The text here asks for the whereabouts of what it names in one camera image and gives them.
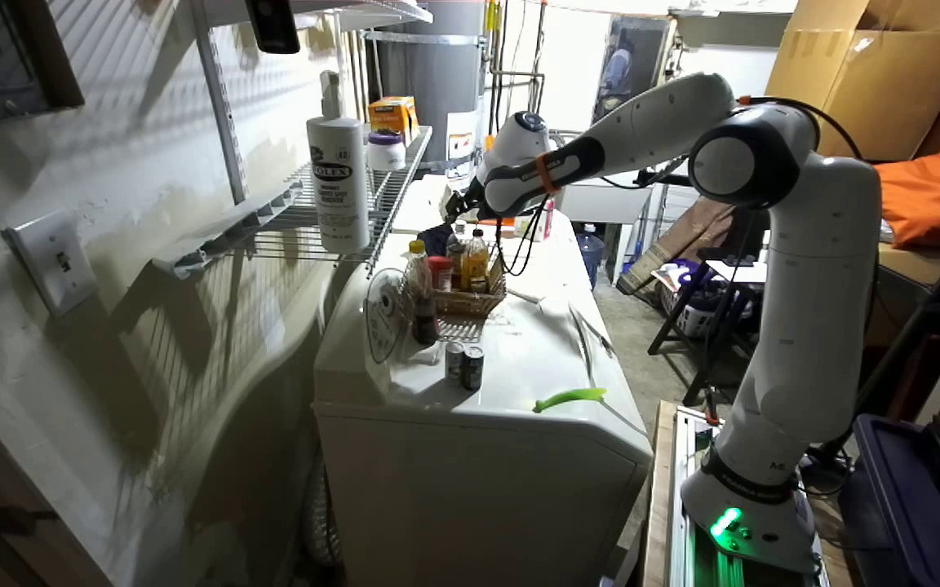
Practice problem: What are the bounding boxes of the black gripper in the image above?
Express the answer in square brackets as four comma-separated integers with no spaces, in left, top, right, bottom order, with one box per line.
[440,175,497,231]

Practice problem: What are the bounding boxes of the apple cider bottle yellow label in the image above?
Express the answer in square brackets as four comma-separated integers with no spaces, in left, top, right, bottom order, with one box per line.
[458,225,492,294]

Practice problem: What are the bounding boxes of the red bottle white label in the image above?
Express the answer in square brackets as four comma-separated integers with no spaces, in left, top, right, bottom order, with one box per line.
[427,252,453,294]

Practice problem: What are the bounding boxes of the clear bottle yellow cap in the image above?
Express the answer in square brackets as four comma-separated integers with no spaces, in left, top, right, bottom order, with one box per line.
[402,239,440,353]

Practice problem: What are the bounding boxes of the tall white lotion bottle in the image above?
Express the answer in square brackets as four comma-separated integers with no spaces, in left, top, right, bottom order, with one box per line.
[304,67,373,259]

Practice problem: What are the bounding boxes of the white plastic jug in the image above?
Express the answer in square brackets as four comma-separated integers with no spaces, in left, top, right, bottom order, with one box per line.
[484,107,552,182]

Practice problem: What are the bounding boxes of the white jar blue lid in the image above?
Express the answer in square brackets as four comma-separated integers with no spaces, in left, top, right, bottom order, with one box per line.
[366,126,409,178]

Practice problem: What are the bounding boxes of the round dryer control dial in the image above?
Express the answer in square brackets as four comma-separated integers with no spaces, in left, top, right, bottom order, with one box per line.
[364,266,415,369]

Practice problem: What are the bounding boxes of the orange box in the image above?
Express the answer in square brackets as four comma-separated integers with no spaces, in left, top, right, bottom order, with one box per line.
[366,93,420,143]

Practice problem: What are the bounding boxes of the grey water heater tank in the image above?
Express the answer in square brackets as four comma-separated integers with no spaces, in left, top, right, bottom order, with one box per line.
[374,0,491,166]

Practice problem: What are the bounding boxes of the green plastic spatula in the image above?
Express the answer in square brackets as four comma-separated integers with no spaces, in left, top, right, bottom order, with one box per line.
[533,384,612,418]

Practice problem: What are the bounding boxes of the black folding stool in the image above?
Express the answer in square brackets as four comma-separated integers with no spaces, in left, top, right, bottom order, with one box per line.
[646,254,757,408]

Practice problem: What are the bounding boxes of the wooden platform board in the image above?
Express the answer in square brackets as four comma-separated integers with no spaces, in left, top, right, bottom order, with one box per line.
[639,396,683,587]

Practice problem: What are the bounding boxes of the large cardboard box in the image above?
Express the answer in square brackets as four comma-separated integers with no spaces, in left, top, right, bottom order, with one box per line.
[765,0,940,164]

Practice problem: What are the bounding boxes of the orange cloth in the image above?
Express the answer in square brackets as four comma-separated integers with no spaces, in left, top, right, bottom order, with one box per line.
[872,138,940,252]

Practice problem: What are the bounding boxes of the dark blue storage bin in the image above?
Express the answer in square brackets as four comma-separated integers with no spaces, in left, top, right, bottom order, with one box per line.
[838,413,940,587]

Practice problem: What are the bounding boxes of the white wire wall shelf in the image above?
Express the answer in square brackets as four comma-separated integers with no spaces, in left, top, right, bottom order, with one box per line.
[149,123,436,287]

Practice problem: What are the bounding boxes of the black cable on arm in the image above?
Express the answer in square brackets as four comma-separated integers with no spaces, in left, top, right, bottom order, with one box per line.
[736,93,867,166]

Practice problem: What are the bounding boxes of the white light switch plate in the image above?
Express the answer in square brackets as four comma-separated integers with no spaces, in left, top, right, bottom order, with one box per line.
[0,207,100,319]

